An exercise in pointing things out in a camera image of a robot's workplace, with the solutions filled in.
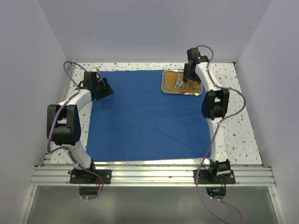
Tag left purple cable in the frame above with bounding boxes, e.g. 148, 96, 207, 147
46, 61, 104, 200

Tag steel forceps in tray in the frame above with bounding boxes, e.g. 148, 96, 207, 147
175, 70, 185, 90

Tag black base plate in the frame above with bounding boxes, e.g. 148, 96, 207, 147
193, 159, 236, 184
68, 165, 112, 184

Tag steel tray with orange mat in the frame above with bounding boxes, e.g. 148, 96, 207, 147
161, 70, 203, 96

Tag blue surgical drape cloth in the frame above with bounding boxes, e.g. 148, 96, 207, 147
87, 70, 210, 161

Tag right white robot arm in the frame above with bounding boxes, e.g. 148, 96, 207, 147
183, 48, 231, 183

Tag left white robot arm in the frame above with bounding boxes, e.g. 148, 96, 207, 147
46, 71, 114, 183

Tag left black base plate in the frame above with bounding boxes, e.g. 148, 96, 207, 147
68, 165, 112, 184

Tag aluminium mounting rail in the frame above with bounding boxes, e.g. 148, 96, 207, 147
30, 164, 276, 187

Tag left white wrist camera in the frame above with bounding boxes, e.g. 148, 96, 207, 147
92, 67, 100, 73

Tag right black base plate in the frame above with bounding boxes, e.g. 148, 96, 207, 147
193, 159, 236, 184

